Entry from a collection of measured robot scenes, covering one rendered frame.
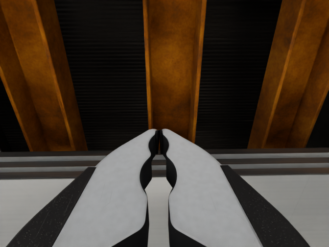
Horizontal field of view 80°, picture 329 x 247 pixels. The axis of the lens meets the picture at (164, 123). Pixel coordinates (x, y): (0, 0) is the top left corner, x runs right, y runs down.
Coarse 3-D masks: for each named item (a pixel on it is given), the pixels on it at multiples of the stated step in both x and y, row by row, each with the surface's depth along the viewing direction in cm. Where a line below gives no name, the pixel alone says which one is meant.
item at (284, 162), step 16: (0, 160) 23; (16, 160) 23; (32, 160) 23; (48, 160) 23; (64, 160) 23; (80, 160) 23; (96, 160) 23; (160, 160) 23; (224, 160) 23; (240, 160) 23; (256, 160) 23; (272, 160) 23; (288, 160) 23; (304, 160) 23; (320, 160) 23; (0, 176) 22; (16, 176) 22; (32, 176) 22; (48, 176) 22; (64, 176) 22
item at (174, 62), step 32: (160, 0) 28; (192, 0) 28; (160, 32) 30; (192, 32) 30; (160, 64) 32; (192, 64) 32; (160, 96) 35; (192, 96) 33; (160, 128) 38; (192, 128) 33
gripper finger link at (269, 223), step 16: (240, 176) 8; (240, 192) 8; (256, 192) 8; (256, 208) 7; (272, 208) 7; (256, 224) 6; (272, 224) 6; (288, 224) 6; (272, 240) 6; (288, 240) 6; (304, 240) 6
